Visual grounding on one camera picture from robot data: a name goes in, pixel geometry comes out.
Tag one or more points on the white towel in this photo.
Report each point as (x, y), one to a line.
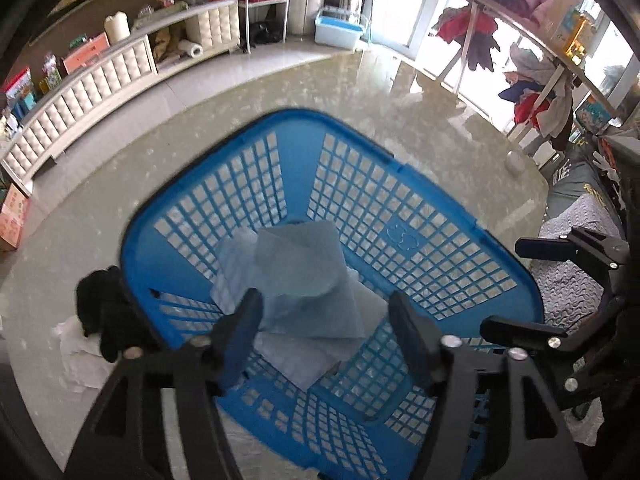
(232, 270)

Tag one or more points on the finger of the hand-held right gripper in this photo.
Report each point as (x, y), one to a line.
(545, 249)
(515, 331)

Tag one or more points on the small white round object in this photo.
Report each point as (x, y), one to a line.
(513, 162)

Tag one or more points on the black cloth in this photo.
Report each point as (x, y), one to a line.
(107, 310)

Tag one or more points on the white paper roll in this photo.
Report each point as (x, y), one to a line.
(191, 48)

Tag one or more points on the hanging mixed clothes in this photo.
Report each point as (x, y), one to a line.
(540, 95)

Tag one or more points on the grey patterned sofa blanket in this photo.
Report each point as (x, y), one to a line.
(570, 270)

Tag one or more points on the dark cushion with yellow letters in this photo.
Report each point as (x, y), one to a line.
(575, 180)

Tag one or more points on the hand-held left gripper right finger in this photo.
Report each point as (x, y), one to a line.
(410, 335)

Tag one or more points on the white cloth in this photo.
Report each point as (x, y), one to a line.
(300, 360)
(80, 360)

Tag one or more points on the printed cardboard box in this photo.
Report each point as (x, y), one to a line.
(12, 217)

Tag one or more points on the glass sliding door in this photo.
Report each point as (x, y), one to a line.
(400, 5)

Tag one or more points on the white metal shelf rack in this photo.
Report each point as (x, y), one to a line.
(286, 5)

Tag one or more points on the light blue cloth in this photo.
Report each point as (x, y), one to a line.
(300, 270)

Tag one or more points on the white plastic jug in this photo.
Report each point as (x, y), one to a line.
(117, 27)

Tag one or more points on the white tufted TV cabinet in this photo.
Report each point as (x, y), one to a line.
(100, 90)

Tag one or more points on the blue and white bin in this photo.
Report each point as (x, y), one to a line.
(337, 30)

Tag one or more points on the white clothes drying rack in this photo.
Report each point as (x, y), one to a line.
(470, 67)

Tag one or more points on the red hanging garment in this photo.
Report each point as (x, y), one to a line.
(465, 30)

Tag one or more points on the red snack package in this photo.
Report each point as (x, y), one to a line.
(17, 85)

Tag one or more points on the pink box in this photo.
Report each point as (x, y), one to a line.
(85, 52)

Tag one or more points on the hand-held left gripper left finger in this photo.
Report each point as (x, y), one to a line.
(245, 330)

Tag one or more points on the yellow box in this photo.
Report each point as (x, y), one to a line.
(570, 25)

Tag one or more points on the blue plastic basket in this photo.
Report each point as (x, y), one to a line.
(495, 255)

